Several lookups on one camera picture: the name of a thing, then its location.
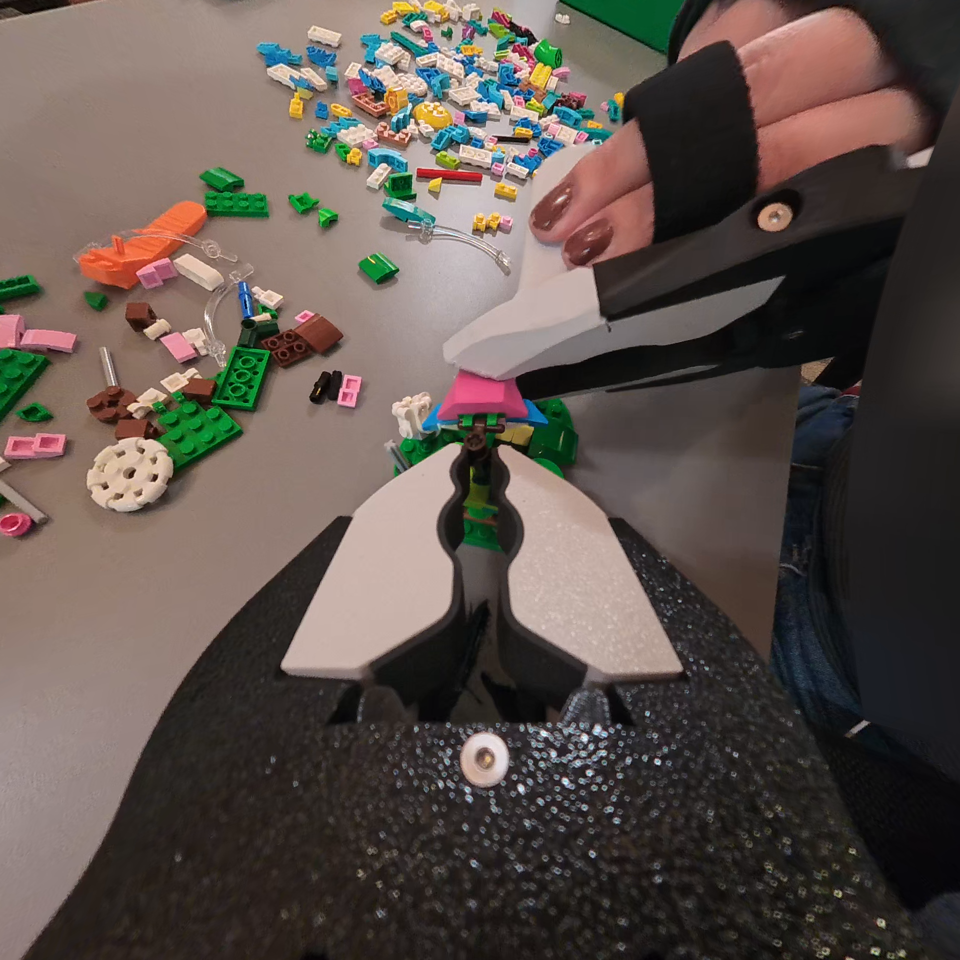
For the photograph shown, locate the white round lego wheel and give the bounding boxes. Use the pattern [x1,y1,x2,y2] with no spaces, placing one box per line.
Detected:
[86,438,175,513]

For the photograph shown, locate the pile of colourful lego bricks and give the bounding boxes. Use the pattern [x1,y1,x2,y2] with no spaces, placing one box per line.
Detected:
[255,0,627,235]

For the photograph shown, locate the person's right hand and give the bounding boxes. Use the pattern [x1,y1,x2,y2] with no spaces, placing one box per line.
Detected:
[528,7,940,269]

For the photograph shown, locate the pink lego roof piece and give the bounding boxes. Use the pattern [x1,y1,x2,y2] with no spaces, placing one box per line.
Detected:
[437,372,535,421]

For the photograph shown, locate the green storage box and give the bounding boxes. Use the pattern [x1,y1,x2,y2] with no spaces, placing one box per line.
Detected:
[558,0,684,54]

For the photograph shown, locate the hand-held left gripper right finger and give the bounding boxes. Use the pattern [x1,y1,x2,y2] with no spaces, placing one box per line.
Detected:
[491,444,685,685]

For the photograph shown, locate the orange lego piece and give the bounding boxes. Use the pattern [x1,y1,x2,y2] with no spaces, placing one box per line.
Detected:
[75,201,209,290]

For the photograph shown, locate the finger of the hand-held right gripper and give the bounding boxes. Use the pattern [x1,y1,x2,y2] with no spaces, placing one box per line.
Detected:
[516,311,792,400]
[442,126,786,384]

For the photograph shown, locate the cluster of green brown lego pieces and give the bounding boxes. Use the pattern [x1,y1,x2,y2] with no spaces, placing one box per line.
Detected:
[0,166,399,537]

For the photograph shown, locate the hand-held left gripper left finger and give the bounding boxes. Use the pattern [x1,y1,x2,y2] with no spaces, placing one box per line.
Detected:
[279,444,472,682]

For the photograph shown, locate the clear lego tube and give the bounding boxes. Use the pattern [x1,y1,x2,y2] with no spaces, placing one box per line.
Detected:
[405,221,515,275]

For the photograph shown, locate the green lego model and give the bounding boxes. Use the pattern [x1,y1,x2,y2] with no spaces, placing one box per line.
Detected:
[384,393,580,552]

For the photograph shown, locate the person's blue jeans leg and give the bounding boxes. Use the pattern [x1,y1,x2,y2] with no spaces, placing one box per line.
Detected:
[772,382,864,736]

